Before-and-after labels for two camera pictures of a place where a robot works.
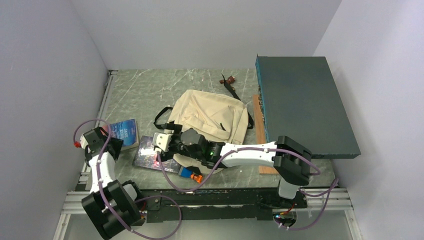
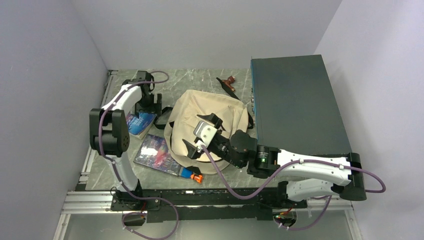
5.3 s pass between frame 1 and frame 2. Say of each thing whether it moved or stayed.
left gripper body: moved
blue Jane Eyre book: moved
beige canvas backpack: stayed
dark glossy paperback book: stayed
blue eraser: stayed
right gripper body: moved
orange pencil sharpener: stayed
